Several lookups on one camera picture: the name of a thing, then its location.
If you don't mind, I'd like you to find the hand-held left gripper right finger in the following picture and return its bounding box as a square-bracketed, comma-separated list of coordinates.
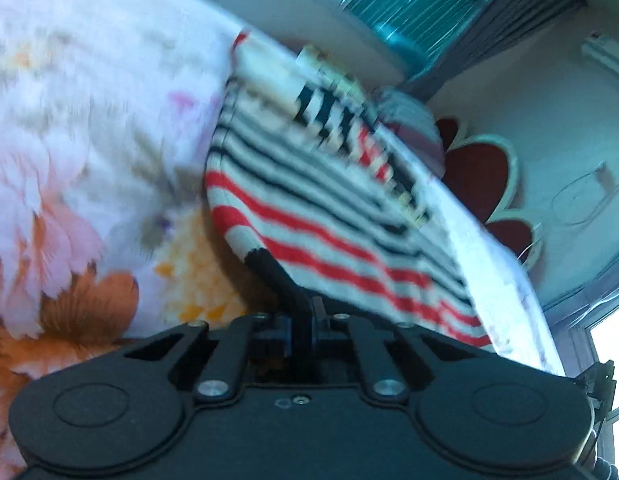
[309, 296, 493, 404]

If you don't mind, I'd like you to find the black coiled cable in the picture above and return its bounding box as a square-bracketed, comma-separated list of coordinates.
[593, 452, 619, 480]

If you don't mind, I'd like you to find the striped knit sweater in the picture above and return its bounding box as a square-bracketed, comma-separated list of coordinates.
[203, 30, 496, 352]

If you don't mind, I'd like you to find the teal curtain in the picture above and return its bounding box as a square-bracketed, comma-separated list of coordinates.
[314, 0, 536, 57]

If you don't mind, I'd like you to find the folded printed blanket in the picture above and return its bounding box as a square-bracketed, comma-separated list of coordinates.
[294, 44, 371, 111]

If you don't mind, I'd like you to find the grey curtain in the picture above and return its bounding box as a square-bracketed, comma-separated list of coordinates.
[403, 0, 590, 102]

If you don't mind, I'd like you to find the red white scalloped headboard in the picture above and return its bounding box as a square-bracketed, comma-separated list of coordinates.
[433, 117, 546, 267]

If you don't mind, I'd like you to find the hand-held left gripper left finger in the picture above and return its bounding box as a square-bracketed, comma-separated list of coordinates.
[122, 312, 293, 403]

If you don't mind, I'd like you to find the striped pillow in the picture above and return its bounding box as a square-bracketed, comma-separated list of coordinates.
[373, 89, 446, 177]

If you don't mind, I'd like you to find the white air conditioner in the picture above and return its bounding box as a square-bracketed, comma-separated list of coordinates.
[581, 32, 619, 82]

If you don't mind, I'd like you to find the floral bed sheet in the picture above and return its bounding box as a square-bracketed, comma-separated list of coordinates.
[0, 0, 566, 480]

